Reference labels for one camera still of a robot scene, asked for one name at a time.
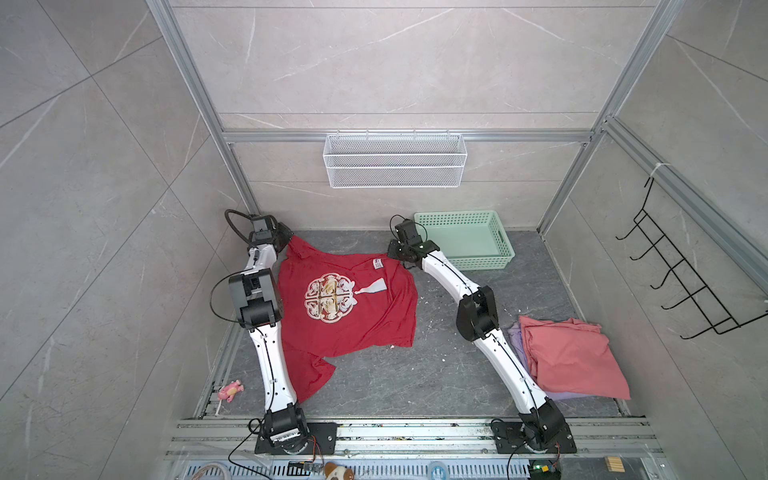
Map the small pink toy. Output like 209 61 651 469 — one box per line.
217 380 244 403

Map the brown white round object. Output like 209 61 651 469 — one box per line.
323 462 355 480

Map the pink folded t shirt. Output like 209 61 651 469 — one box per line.
519 316 631 400

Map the green circuit board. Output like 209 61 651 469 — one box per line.
529 460 562 480

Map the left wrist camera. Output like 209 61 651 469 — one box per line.
250 215 278 238

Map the red t shirt with print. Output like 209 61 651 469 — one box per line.
278 236 419 402

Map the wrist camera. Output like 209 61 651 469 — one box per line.
250 215 278 238
394 219 423 245

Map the black wire hook rack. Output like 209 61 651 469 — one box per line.
615 177 767 341

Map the black corrugated cable hose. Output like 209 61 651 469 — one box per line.
224 208 256 247

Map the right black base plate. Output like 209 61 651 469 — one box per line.
489 418 577 454

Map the white wire mesh shelf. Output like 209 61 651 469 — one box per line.
323 133 468 189

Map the aluminium rail base frame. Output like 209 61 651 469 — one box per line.
162 417 675 479

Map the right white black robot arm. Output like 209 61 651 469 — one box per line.
387 239 576 453

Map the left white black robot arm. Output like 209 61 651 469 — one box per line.
227 215 310 453

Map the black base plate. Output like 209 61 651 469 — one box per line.
254 422 339 456
489 418 577 454

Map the green plastic basket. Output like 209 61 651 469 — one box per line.
414 210 515 271

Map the lavender folded t shirt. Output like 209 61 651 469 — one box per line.
507 323 587 401

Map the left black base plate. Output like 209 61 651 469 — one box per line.
254 422 339 456

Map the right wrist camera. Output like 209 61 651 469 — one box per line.
394 219 423 245

